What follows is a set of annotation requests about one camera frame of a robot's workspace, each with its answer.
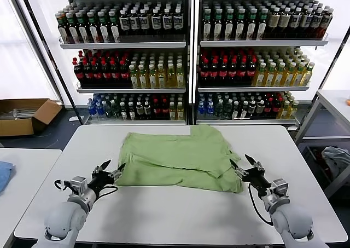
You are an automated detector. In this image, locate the black slanted metal pole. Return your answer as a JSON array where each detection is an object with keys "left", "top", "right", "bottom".
[
  {"left": 313, "top": 26, "right": 350, "bottom": 98},
  {"left": 16, "top": 0, "right": 85, "bottom": 123}
]

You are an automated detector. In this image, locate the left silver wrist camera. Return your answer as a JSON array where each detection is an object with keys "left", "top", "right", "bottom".
[{"left": 69, "top": 176, "right": 88, "bottom": 191}]

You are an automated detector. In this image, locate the white-cap dark bottle blue label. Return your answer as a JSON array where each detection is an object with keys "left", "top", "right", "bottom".
[
  {"left": 129, "top": 9, "right": 140, "bottom": 37},
  {"left": 172, "top": 8, "right": 184, "bottom": 36},
  {"left": 139, "top": 9, "right": 150, "bottom": 37},
  {"left": 289, "top": 8, "right": 303, "bottom": 39},
  {"left": 119, "top": 9, "right": 130, "bottom": 37},
  {"left": 300, "top": 8, "right": 313, "bottom": 39},
  {"left": 151, "top": 9, "right": 162, "bottom": 37},
  {"left": 318, "top": 9, "right": 334, "bottom": 39},
  {"left": 162, "top": 8, "right": 173, "bottom": 36},
  {"left": 310, "top": 9, "right": 323, "bottom": 39}
]

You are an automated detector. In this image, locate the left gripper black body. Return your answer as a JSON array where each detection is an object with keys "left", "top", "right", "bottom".
[{"left": 87, "top": 172, "right": 115, "bottom": 196}]

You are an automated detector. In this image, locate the white metal shelf unit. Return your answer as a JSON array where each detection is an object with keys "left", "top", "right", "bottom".
[
  {"left": 194, "top": 0, "right": 329, "bottom": 127},
  {"left": 39, "top": 0, "right": 194, "bottom": 126}
]

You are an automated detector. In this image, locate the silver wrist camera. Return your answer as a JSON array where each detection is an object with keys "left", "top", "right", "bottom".
[
  {"left": 272, "top": 178, "right": 290, "bottom": 197},
  {"left": 69, "top": 176, "right": 88, "bottom": 191}
]

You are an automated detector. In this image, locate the green-cap dark tea bottle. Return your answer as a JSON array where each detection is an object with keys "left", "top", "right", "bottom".
[
  {"left": 86, "top": 11, "right": 99, "bottom": 44},
  {"left": 97, "top": 11, "right": 110, "bottom": 43},
  {"left": 75, "top": 11, "right": 89, "bottom": 44},
  {"left": 66, "top": 12, "right": 79, "bottom": 44},
  {"left": 256, "top": 9, "right": 269, "bottom": 42},
  {"left": 235, "top": 9, "right": 247, "bottom": 42},
  {"left": 108, "top": 11, "right": 121, "bottom": 43},
  {"left": 202, "top": 9, "right": 213, "bottom": 42},
  {"left": 246, "top": 9, "right": 258, "bottom": 42},
  {"left": 224, "top": 9, "right": 235, "bottom": 42},
  {"left": 56, "top": 12, "right": 69, "bottom": 44},
  {"left": 213, "top": 9, "right": 224, "bottom": 42}
]

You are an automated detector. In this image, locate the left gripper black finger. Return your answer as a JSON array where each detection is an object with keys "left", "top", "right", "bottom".
[
  {"left": 91, "top": 159, "right": 112, "bottom": 177},
  {"left": 107, "top": 163, "right": 126, "bottom": 179}
]

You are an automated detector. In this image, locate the green clear water bottle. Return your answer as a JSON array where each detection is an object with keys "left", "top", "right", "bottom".
[
  {"left": 214, "top": 99, "right": 224, "bottom": 118},
  {"left": 111, "top": 101, "right": 121, "bottom": 120},
  {"left": 103, "top": 101, "right": 113, "bottom": 119},
  {"left": 223, "top": 99, "right": 232, "bottom": 119}
]

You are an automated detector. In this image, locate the grey metal frame table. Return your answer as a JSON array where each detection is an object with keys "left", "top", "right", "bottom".
[{"left": 295, "top": 90, "right": 350, "bottom": 199}]

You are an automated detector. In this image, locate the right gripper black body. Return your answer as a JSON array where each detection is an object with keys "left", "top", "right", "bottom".
[{"left": 242, "top": 168, "right": 275, "bottom": 197}]

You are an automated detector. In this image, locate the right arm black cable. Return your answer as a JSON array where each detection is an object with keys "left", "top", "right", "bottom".
[{"left": 248, "top": 183, "right": 274, "bottom": 227}]

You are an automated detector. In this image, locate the green polo shirt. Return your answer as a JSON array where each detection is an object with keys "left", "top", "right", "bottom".
[{"left": 114, "top": 124, "right": 244, "bottom": 194}]

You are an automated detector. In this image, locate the brown cardboard box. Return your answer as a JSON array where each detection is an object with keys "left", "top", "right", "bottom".
[{"left": 0, "top": 99, "right": 63, "bottom": 138}]

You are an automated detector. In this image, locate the grey metal rods bundle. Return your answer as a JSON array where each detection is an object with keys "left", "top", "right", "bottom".
[{"left": 0, "top": 108, "right": 38, "bottom": 122}]

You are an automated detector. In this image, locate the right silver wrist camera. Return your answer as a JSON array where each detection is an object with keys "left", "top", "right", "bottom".
[{"left": 272, "top": 178, "right": 290, "bottom": 197}]

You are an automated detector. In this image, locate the white-cap dark bottle beige label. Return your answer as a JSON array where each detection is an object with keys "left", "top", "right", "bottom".
[
  {"left": 278, "top": 7, "right": 291, "bottom": 39},
  {"left": 267, "top": 7, "right": 281, "bottom": 39}
]

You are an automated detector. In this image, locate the blue folded cloth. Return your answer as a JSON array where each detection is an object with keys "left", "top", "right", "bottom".
[{"left": 0, "top": 161, "right": 16, "bottom": 195}]

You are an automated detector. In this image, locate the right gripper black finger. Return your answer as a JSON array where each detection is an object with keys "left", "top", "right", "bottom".
[
  {"left": 229, "top": 158, "right": 249, "bottom": 181},
  {"left": 244, "top": 153, "right": 266, "bottom": 174}
]

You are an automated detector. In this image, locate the grey crumpled cloth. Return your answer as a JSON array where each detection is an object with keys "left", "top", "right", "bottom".
[{"left": 321, "top": 146, "right": 350, "bottom": 182}]

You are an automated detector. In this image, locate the red-cap cola bottle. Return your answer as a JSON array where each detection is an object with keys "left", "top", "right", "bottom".
[
  {"left": 200, "top": 59, "right": 210, "bottom": 86},
  {"left": 119, "top": 60, "right": 131, "bottom": 88},
  {"left": 247, "top": 58, "right": 258, "bottom": 86},
  {"left": 219, "top": 59, "right": 229, "bottom": 86},
  {"left": 264, "top": 98, "right": 274, "bottom": 117},
  {"left": 238, "top": 59, "right": 248, "bottom": 86},
  {"left": 272, "top": 97, "right": 282, "bottom": 116},
  {"left": 229, "top": 59, "right": 238, "bottom": 86},
  {"left": 152, "top": 99, "right": 161, "bottom": 120},
  {"left": 160, "top": 99, "right": 170, "bottom": 120},
  {"left": 72, "top": 61, "right": 85, "bottom": 88},
  {"left": 91, "top": 61, "right": 102, "bottom": 88},
  {"left": 209, "top": 59, "right": 219, "bottom": 86},
  {"left": 110, "top": 60, "right": 121, "bottom": 88},
  {"left": 101, "top": 60, "right": 112, "bottom": 88},
  {"left": 81, "top": 60, "right": 94, "bottom": 88}
]

